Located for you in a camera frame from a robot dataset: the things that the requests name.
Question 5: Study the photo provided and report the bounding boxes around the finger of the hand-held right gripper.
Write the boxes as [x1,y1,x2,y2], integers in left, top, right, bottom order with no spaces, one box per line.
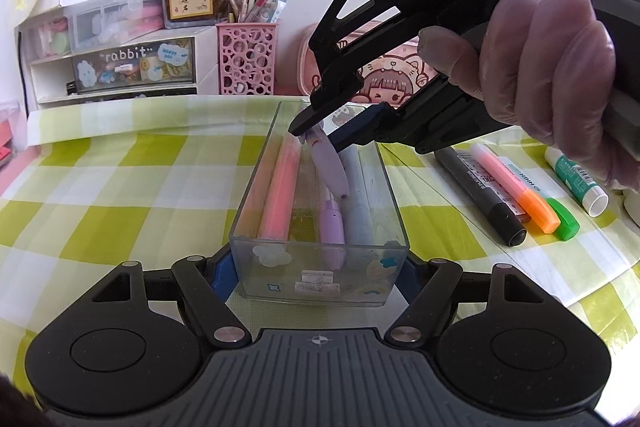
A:
[327,79,517,156]
[288,0,417,136]

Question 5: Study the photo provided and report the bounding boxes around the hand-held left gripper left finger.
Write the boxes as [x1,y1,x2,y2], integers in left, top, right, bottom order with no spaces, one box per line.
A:
[92,252,252,351]

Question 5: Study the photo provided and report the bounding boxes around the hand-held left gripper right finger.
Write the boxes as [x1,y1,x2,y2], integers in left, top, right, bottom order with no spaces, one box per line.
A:
[385,256,549,351]

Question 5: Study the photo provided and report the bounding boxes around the purple pen with round top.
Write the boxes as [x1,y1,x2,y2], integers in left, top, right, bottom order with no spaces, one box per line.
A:
[303,129,351,204]

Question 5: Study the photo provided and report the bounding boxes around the clear plastic pen box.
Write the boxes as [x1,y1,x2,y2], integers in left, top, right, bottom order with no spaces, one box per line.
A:
[228,99,411,308]

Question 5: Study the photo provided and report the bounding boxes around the light blue pen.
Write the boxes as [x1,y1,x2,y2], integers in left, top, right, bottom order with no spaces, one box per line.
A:
[340,144,376,273]

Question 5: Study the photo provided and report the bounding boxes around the purple mechanical pencil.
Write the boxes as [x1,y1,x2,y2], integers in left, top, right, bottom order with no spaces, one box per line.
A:
[317,187,347,268]

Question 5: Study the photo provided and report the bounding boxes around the pink highlighter pen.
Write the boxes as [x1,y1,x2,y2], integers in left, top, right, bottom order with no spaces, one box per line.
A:
[257,134,304,243]

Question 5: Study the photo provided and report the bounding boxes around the black marker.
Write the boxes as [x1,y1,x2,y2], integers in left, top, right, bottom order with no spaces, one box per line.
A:
[433,146,529,248]

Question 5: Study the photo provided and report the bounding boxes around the orange highlighter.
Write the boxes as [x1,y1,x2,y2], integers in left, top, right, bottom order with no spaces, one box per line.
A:
[468,142,561,236]

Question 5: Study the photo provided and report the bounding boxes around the green highlighter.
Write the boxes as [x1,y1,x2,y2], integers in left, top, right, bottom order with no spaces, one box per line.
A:
[500,157,581,242]

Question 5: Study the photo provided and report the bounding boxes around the person's right hand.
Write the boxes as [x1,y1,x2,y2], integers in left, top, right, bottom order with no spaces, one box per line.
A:
[417,0,640,194]

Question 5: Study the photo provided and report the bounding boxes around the pink cartoon pencil case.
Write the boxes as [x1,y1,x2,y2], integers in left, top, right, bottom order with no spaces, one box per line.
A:
[298,19,447,108]

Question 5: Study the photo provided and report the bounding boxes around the pink mesh pen basket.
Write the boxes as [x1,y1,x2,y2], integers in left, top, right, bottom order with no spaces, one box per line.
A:
[215,20,279,97]

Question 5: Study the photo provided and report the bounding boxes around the green checked tablecloth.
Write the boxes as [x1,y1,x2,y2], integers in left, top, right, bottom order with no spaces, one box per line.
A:
[0,94,640,388]

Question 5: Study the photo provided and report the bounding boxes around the green white glue stick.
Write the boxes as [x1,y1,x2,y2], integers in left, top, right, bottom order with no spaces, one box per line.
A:
[544,145,610,217]

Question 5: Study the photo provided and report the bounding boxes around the red tray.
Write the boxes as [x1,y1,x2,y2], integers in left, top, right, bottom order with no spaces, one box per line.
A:
[0,99,24,170]

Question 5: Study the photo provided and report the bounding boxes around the white desktop drawer organizer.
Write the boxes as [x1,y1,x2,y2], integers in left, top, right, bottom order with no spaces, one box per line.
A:
[14,0,221,108]

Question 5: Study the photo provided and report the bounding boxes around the black cable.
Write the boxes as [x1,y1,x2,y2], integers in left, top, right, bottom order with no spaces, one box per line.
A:
[16,31,27,108]

